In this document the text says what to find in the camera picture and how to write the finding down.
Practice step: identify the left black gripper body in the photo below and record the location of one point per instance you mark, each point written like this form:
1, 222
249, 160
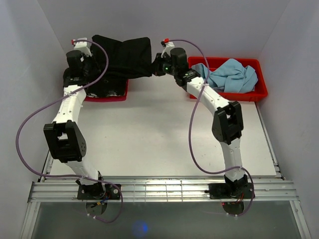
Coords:
91, 67

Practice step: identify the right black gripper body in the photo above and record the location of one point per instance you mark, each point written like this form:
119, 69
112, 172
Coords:
163, 65

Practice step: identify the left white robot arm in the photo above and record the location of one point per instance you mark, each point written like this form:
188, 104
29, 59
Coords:
64, 138

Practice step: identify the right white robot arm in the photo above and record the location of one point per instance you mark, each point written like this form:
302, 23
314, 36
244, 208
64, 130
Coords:
227, 123

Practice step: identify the black white patterned folded trousers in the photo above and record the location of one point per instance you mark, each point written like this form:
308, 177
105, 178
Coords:
107, 86

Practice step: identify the magenta folded trousers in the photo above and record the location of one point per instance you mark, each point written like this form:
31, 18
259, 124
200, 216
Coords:
111, 98

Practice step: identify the light blue trousers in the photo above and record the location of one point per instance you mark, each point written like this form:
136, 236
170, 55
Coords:
230, 77

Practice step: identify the red plastic bin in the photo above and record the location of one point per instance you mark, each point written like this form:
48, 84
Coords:
260, 91

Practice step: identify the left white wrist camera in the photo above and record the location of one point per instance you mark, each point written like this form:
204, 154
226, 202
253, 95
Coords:
82, 45

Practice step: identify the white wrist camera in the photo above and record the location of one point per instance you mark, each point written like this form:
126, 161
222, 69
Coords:
167, 47
82, 45

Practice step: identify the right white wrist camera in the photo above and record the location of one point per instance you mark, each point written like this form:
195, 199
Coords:
167, 47

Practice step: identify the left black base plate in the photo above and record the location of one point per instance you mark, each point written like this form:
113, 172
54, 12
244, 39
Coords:
112, 191

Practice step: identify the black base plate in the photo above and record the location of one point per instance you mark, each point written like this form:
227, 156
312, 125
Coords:
112, 191
226, 191

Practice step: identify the aluminium frame rail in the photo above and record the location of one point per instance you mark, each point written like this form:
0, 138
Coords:
170, 189

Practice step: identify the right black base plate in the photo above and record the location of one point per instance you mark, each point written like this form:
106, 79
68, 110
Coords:
226, 191

